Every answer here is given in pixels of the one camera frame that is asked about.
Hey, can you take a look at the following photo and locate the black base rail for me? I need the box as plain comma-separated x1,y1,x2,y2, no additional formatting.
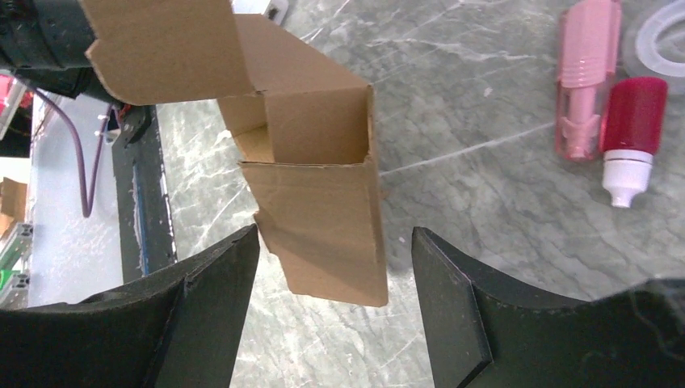
112,106,177,283

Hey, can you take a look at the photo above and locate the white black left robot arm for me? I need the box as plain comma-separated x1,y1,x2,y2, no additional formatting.
1,0,124,108

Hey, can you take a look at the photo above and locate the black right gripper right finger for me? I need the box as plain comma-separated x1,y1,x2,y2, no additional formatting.
411,227,684,387

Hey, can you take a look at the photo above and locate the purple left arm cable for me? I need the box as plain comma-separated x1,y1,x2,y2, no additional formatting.
32,88,115,219

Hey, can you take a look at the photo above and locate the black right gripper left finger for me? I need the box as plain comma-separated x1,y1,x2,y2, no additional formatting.
1,225,260,387

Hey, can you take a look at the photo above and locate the red white small bottle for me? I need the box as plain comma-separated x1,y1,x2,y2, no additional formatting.
600,77,669,209

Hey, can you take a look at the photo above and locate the pink tube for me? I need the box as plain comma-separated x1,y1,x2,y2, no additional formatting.
555,0,622,162

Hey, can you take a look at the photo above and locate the brown cardboard box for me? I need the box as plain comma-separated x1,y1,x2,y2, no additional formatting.
82,0,389,306

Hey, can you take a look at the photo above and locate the clear tape roll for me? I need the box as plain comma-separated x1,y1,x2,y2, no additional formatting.
621,1,684,95

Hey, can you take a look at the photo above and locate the white plastic case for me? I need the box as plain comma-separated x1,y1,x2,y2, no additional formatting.
230,0,290,25

